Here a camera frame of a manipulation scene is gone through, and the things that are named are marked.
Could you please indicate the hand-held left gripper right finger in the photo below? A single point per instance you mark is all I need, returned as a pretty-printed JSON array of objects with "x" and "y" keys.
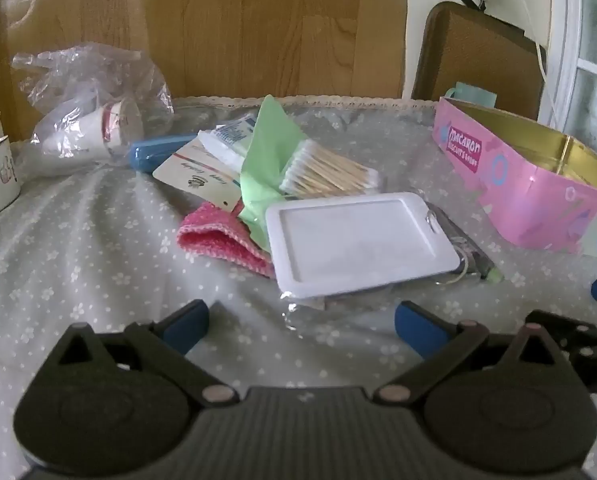
[{"x": 417, "y": 327}]

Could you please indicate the light teal box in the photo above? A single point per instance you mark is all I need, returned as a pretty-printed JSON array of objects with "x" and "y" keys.
[{"x": 471, "y": 95}]

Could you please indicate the clear plastic bag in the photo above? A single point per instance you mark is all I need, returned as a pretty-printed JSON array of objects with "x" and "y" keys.
[{"x": 78, "y": 95}]

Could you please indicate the white printed card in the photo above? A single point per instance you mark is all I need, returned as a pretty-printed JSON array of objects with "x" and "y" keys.
[{"x": 198, "y": 176}]

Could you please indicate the pack of cotton swabs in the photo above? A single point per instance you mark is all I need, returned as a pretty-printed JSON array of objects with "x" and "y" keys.
[{"x": 328, "y": 170}]

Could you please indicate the brown folded board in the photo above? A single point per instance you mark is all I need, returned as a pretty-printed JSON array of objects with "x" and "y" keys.
[{"x": 478, "y": 55}]

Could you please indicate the white glass door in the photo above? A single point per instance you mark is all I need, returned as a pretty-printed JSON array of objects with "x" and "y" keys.
[{"x": 588, "y": 35}]

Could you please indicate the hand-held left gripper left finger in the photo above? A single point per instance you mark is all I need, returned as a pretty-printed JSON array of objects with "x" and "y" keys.
[{"x": 187, "y": 327}]

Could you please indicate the blue plastic case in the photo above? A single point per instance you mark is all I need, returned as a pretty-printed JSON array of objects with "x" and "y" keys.
[{"x": 151, "y": 154}]

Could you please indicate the white plastic card holder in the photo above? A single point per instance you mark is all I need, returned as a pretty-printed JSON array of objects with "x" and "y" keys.
[{"x": 358, "y": 242}]

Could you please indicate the stack of paper cups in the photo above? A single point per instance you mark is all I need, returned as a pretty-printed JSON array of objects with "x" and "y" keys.
[{"x": 96, "y": 127}]

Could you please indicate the pack of cotton pads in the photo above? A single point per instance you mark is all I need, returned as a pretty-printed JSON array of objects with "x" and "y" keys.
[{"x": 224, "y": 141}]

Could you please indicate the green paper sheet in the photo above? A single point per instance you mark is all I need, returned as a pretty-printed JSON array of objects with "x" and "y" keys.
[{"x": 263, "y": 160}]

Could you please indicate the pink tin box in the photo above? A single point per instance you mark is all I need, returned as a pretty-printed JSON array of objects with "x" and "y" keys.
[{"x": 523, "y": 175}]

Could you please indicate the wooden headboard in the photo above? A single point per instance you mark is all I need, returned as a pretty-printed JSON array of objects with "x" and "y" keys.
[{"x": 218, "y": 25}]

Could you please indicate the grey floral blanket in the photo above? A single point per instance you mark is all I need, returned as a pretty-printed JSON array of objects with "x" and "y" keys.
[{"x": 88, "y": 255}]

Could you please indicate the clear packet with dark item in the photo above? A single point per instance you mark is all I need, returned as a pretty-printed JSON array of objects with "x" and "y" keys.
[{"x": 471, "y": 255}]

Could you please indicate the pink knitted cloth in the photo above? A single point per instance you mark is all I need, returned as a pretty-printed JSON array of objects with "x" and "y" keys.
[{"x": 218, "y": 237}]

